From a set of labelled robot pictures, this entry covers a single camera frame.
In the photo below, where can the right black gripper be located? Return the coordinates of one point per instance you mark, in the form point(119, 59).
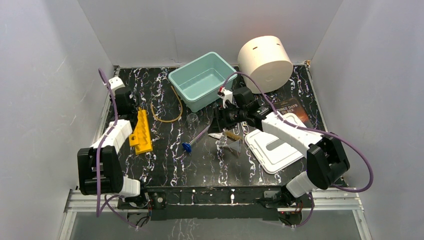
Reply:
point(220, 121)

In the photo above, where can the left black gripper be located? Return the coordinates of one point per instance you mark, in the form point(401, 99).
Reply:
point(133, 112)

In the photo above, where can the clear glass beaker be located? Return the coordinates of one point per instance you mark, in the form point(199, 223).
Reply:
point(192, 121)

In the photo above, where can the blue-tipped glass rod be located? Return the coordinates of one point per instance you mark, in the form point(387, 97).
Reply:
point(187, 146)

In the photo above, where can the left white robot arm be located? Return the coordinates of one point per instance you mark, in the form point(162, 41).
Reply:
point(100, 162)

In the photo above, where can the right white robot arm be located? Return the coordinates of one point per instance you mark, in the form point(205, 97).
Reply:
point(324, 153)

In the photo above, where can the metal test tube clamp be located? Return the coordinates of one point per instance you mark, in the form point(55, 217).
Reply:
point(243, 127)

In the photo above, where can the test tube brush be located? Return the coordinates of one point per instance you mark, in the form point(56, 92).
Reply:
point(232, 136)

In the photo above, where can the tan rubber tube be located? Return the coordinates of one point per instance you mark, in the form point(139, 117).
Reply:
point(172, 120)

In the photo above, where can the yellow test tube rack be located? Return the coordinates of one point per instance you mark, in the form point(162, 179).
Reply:
point(140, 139)

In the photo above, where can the clear glass funnel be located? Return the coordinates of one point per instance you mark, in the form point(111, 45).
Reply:
point(235, 145)

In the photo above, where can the clear plastic packet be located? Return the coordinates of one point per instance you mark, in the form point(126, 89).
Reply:
point(215, 135)

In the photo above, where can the dark book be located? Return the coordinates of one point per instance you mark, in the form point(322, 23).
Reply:
point(293, 106)

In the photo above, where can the white plastic lid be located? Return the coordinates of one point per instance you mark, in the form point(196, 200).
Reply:
point(272, 153)

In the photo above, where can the teal plastic bin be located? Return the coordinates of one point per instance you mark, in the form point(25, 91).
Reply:
point(198, 81)

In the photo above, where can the cream cylindrical container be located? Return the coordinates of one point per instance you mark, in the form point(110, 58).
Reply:
point(266, 61)

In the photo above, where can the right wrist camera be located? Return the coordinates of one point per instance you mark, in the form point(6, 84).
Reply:
point(226, 96)

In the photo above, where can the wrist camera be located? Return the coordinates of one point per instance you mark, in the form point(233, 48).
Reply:
point(115, 83)
point(226, 96)

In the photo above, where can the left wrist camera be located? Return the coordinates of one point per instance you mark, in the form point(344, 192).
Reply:
point(115, 83)

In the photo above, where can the aluminium frame rail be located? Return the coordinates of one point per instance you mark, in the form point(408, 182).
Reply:
point(324, 200)

